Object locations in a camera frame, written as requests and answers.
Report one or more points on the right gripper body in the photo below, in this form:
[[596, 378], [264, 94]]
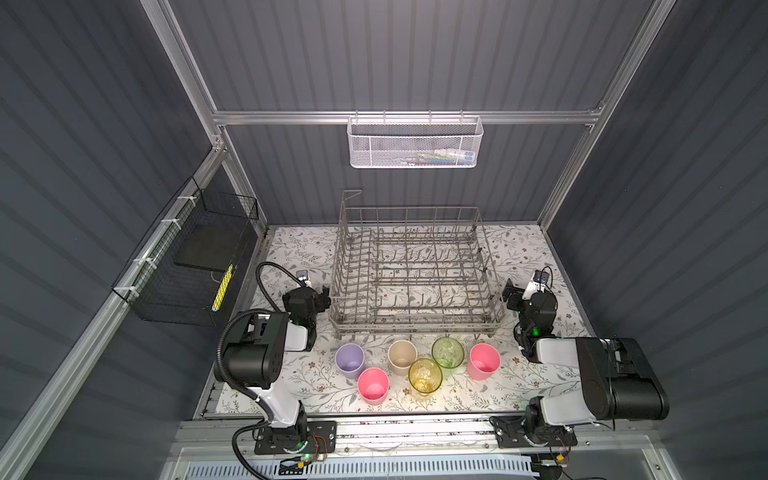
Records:
[[516, 297]]

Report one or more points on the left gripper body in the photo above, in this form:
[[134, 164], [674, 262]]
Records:
[[320, 299]]

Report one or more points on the pink cup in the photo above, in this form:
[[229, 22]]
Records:
[[484, 361], [373, 385]]

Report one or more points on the green transparent cup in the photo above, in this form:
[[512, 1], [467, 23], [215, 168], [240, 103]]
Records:
[[448, 352]]

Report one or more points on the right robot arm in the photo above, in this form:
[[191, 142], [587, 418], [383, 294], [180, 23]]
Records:
[[616, 380]]

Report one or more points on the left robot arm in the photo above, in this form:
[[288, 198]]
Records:
[[250, 353]]

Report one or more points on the purple cup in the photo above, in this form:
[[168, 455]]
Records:
[[350, 360]]

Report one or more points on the yellow brush in basket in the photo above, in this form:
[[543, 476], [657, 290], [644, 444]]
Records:
[[222, 289]]

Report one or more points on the pink cup front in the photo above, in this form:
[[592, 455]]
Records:
[[373, 385]]

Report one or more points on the beige cup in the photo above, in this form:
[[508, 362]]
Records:
[[401, 355]]

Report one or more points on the yellow transparent cup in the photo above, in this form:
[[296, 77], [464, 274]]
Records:
[[425, 376]]

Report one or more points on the white vented strip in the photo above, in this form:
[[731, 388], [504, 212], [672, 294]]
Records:
[[423, 466]]

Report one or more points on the items in white basket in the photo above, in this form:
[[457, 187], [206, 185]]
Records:
[[441, 157]]

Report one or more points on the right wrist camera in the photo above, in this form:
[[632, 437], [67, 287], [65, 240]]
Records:
[[539, 282]]

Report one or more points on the grey wire dish rack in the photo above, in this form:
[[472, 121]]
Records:
[[412, 270]]

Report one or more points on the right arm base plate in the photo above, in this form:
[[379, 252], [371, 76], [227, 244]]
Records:
[[518, 432]]

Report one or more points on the black wire wall basket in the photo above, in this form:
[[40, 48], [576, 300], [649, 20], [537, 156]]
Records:
[[175, 278]]

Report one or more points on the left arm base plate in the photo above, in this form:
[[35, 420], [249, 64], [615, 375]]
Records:
[[310, 438]]

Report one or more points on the white mesh wall basket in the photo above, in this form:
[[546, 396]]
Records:
[[375, 142]]

